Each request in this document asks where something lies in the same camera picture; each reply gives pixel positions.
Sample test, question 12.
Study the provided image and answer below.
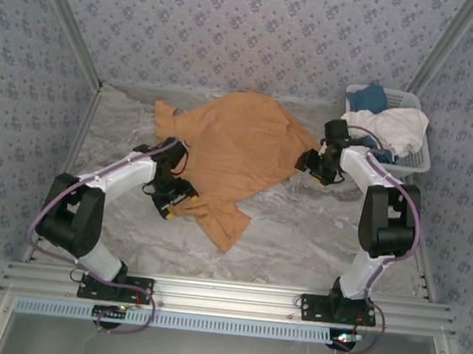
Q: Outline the thin black right camera cable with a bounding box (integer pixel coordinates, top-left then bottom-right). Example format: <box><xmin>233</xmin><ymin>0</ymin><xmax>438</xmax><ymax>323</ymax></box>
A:
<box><xmin>327</xmin><ymin>163</ymin><xmax>348</xmax><ymax>188</ymax></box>

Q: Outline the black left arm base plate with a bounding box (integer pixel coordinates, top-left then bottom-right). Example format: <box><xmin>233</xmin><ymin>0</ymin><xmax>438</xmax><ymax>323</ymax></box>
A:
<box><xmin>75</xmin><ymin>268</ymin><xmax>157</xmax><ymax>307</ymax></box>

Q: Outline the slotted pale cable duct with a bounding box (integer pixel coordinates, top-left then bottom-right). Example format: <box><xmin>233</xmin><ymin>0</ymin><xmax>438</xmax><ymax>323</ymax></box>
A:
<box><xmin>13</xmin><ymin>293</ymin><xmax>334</xmax><ymax>346</ymax></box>

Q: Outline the aluminium mounting rail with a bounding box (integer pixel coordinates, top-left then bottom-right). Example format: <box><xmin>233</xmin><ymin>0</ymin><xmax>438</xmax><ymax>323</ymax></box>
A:
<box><xmin>0</xmin><ymin>257</ymin><xmax>459</xmax><ymax>340</ymax></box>

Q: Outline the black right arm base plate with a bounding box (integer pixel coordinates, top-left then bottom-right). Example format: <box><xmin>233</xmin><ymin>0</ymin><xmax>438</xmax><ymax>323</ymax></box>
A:
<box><xmin>298</xmin><ymin>292</ymin><xmax>379</xmax><ymax>329</ymax></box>

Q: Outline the orange t-shirt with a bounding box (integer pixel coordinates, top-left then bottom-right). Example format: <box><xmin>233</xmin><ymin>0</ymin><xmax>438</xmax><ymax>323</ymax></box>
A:
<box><xmin>139</xmin><ymin>79</ymin><xmax>326</xmax><ymax>262</ymax></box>

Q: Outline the white t-shirt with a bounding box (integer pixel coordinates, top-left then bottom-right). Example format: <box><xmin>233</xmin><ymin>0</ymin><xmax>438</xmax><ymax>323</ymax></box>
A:
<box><xmin>337</xmin><ymin>101</ymin><xmax>431</xmax><ymax>161</ymax></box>

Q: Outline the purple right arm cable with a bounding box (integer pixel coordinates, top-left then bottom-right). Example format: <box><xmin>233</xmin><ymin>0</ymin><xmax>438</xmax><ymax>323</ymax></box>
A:
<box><xmin>322</xmin><ymin>124</ymin><xmax>433</xmax><ymax>354</ymax></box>

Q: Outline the aluminium frame post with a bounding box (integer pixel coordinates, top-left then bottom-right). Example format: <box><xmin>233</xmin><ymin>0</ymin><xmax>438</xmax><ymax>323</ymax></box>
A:
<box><xmin>406</xmin><ymin>0</ymin><xmax>473</xmax><ymax>100</ymax></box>
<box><xmin>20</xmin><ymin>0</ymin><xmax>113</xmax><ymax>90</ymax></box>

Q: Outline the pale plastic laundry basket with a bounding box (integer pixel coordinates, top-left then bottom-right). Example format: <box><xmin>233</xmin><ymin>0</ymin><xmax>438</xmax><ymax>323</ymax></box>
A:
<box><xmin>337</xmin><ymin>82</ymin><xmax>439</xmax><ymax>181</ymax></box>

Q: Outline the blue t-shirt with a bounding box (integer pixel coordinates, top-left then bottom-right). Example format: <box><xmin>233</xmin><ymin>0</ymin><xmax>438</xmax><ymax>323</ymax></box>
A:
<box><xmin>342</xmin><ymin>82</ymin><xmax>407</xmax><ymax>166</ymax></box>

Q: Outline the black controller board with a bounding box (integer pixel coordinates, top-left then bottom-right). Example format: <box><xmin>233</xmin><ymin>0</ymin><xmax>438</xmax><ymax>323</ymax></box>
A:
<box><xmin>91</xmin><ymin>304</ymin><xmax>129</xmax><ymax>324</ymax></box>
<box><xmin>327</xmin><ymin>329</ymin><xmax>363</xmax><ymax>352</ymax></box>

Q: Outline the thin black camera cable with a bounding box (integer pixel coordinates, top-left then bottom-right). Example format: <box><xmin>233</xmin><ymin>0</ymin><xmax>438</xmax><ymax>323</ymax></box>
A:
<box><xmin>327</xmin><ymin>163</ymin><xmax>348</xmax><ymax>188</ymax></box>
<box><xmin>139</xmin><ymin>137</ymin><xmax>193</xmax><ymax>201</ymax></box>

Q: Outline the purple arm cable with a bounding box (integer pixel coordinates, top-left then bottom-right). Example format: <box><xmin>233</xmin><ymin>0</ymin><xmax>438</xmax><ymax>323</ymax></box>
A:
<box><xmin>322</xmin><ymin>124</ymin><xmax>433</xmax><ymax>354</ymax></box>
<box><xmin>17</xmin><ymin>123</ymin><xmax>190</xmax><ymax>341</ymax></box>

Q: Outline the aluminium side rail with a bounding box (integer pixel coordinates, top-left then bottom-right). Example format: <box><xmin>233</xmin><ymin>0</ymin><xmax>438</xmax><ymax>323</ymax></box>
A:
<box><xmin>19</xmin><ymin>75</ymin><xmax>106</xmax><ymax>270</ymax></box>

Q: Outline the thin black left camera cable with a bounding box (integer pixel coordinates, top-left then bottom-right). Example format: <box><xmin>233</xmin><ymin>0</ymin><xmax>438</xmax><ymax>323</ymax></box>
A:
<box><xmin>139</xmin><ymin>137</ymin><xmax>193</xmax><ymax>201</ymax></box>

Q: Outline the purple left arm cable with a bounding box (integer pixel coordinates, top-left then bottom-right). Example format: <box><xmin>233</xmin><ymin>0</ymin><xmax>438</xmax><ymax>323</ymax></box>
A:
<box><xmin>17</xmin><ymin>123</ymin><xmax>190</xmax><ymax>341</ymax></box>

